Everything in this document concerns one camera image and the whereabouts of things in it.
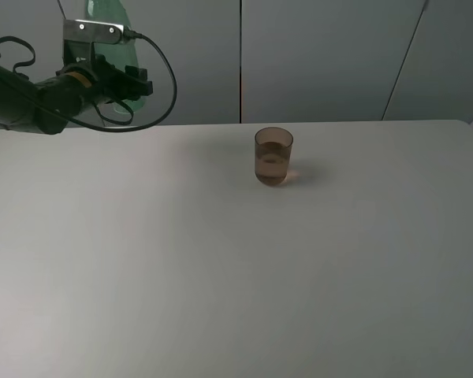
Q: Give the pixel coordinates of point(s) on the pink translucent plastic cup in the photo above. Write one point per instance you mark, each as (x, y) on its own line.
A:
(273, 147)

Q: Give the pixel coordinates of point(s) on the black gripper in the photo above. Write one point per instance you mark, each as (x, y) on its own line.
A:
(78, 87)

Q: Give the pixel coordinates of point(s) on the green transparent plastic bottle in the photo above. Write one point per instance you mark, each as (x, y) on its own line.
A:
(112, 12)

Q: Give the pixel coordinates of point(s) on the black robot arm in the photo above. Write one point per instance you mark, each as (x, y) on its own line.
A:
(48, 106)

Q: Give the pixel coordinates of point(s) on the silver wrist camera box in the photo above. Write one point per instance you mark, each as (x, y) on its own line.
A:
(80, 37)

